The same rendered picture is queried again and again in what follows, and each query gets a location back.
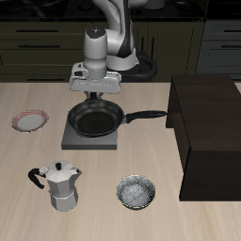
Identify black frying pan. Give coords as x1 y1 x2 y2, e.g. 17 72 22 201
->
66 99 169 138

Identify dark kitchen cupboards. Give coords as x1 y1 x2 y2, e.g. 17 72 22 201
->
0 0 241 84

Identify dark wooden cabinet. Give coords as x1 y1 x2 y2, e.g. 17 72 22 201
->
165 74 241 202

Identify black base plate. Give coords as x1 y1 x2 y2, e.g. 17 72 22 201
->
120 51 158 80

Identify silver moka pot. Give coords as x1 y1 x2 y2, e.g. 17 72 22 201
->
27 160 84 213

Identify grey speckled bowl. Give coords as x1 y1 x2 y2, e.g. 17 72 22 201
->
116 174 157 211

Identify white plate with red rim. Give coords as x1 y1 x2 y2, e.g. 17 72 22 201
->
11 109 50 133

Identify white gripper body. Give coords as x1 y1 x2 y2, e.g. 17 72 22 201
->
69 71 122 94

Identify dark grey stove plate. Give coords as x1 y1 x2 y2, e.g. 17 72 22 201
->
60 120 119 151

